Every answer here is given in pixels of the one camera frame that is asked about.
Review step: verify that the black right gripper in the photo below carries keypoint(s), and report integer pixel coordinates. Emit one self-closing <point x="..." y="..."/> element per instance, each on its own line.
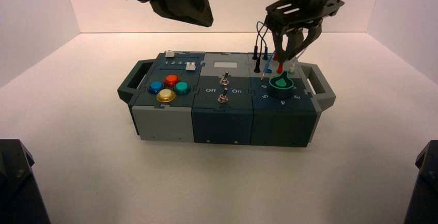
<point x="304" y="3"/>

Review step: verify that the green rotary dial knob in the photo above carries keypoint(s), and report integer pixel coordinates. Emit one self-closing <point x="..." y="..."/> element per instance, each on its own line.
<point x="281" y="86"/>

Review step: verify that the small white slider knob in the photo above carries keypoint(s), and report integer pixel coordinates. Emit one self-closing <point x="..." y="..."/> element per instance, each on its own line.
<point x="169" y="54"/>

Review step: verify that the large white slider knob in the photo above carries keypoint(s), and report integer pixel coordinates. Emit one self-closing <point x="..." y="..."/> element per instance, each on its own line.
<point x="190" y="66"/>

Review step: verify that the small grey display screen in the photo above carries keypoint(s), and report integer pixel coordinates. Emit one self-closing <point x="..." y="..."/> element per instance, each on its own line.
<point x="226" y="65"/>

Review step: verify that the red push button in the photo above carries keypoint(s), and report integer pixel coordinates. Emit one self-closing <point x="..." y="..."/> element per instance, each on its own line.
<point x="171" y="80"/>

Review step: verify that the teal push button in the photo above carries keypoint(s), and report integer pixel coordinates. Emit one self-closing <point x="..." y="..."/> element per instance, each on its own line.
<point x="182" y="87"/>

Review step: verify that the blue push button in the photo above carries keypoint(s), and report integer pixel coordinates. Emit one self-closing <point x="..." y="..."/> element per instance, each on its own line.
<point x="156" y="87"/>

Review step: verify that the yellow push button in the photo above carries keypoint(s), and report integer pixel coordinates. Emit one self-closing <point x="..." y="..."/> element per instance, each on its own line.
<point x="166" y="96"/>

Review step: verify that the grey and teal task box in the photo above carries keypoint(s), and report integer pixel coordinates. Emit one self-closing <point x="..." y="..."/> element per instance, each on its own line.
<point x="220" y="120"/>

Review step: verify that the metal toggle switch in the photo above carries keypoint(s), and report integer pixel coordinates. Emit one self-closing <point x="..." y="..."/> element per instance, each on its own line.
<point x="223" y="97"/>
<point x="224" y="79"/>

